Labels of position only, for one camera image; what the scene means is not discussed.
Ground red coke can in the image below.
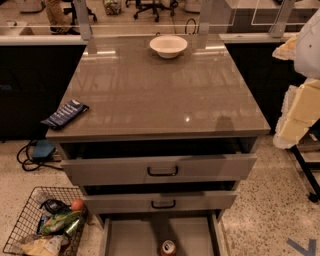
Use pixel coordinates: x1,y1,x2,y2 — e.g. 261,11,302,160
161,240,176,256

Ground blue snack bag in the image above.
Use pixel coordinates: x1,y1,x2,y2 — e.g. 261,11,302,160
41,99,89,130

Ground green chip bag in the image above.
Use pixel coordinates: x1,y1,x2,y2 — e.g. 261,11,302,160
40,211,81,235

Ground black wire basket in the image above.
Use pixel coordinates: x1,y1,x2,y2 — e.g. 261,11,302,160
3,187,87,256

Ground black floor cable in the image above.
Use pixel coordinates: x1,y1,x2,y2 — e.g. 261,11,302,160
16,139,64,173

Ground black office chair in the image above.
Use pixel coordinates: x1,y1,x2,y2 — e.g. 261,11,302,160
133,0,178,23

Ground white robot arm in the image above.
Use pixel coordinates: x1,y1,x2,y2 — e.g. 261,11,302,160
272,10,320,149

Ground grey middle drawer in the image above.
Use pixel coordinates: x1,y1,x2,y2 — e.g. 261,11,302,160
82,184,237,214

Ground yellow snack packet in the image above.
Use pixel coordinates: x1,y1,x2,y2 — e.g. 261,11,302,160
21,235,69,256

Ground grey top drawer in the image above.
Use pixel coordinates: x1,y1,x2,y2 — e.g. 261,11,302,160
62,139,257,186

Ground grey drawer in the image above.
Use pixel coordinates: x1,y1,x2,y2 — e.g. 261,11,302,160
99,213,229,256
62,139,257,186
82,184,237,214

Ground grey bottom drawer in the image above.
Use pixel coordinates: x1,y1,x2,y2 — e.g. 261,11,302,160
99,213,229,256

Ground grey cabinet counter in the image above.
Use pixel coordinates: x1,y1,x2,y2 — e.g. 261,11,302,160
47,36,270,143

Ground black rolling cart frame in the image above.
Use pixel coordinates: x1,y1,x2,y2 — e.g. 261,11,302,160
290,128,320,203

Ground blue foot pedal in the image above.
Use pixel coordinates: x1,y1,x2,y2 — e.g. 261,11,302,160
32,140,55,161

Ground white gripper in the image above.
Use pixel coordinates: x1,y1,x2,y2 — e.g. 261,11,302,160
273,79,320,149

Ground person legs in background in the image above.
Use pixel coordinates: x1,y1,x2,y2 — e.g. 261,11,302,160
45,0,79,35

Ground white ceramic bowl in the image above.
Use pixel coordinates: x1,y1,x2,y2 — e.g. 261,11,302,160
149,35,188,59

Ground orange fruit in basket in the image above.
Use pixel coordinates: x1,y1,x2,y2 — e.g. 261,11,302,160
71,198,84,211

